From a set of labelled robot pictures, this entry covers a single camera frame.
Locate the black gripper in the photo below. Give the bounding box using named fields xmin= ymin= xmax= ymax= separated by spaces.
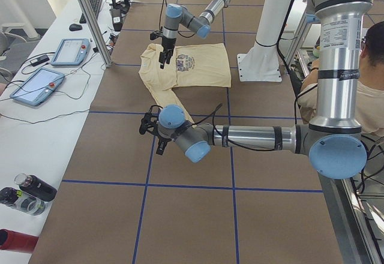
xmin=156 ymin=133 xmax=172 ymax=155
xmin=159 ymin=36 xmax=176 ymax=69

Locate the beige long-sleeve printed shirt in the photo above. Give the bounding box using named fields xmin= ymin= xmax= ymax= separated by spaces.
xmin=139 ymin=43 xmax=232 ymax=122

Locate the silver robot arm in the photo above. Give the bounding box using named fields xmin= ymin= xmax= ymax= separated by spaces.
xmin=150 ymin=0 xmax=231 ymax=69
xmin=155 ymin=0 xmax=373 ymax=179

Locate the black computer keyboard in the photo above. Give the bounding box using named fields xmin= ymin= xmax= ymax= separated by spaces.
xmin=79 ymin=0 xmax=103 ymax=24

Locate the upper blue teach pendant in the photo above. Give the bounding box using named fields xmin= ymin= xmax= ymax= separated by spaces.
xmin=50 ymin=38 xmax=90 ymax=66

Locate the blue teach pendant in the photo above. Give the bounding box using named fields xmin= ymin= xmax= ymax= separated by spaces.
xmin=50 ymin=38 xmax=90 ymax=66
xmin=10 ymin=67 xmax=65 ymax=107

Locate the black computer mouse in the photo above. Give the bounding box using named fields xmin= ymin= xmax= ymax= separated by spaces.
xmin=68 ymin=23 xmax=83 ymax=32

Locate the black power adapter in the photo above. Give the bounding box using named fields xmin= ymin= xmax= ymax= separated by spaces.
xmin=30 ymin=54 xmax=50 ymax=67

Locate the black water bottle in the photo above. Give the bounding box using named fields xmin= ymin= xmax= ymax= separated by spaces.
xmin=14 ymin=173 xmax=57 ymax=202

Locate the lower blue teach pendant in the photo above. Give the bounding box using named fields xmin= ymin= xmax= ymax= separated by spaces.
xmin=10 ymin=67 xmax=65 ymax=107

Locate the clear bottle black lid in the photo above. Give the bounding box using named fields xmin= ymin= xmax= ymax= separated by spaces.
xmin=1 ymin=187 xmax=46 ymax=216

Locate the red cylindrical bottle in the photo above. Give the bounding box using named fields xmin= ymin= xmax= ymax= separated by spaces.
xmin=1 ymin=229 xmax=39 ymax=254

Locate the seated person in beige shirt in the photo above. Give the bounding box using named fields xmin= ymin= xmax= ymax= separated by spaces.
xmin=299 ymin=20 xmax=384 ymax=136

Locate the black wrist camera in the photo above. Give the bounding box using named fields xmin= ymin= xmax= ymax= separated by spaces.
xmin=139 ymin=104 xmax=162 ymax=136
xmin=149 ymin=29 xmax=163 ymax=41

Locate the aluminium frame post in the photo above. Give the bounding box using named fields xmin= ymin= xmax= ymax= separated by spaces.
xmin=78 ymin=0 xmax=112 ymax=68

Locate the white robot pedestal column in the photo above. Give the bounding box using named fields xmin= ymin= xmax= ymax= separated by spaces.
xmin=237 ymin=0 xmax=293 ymax=82

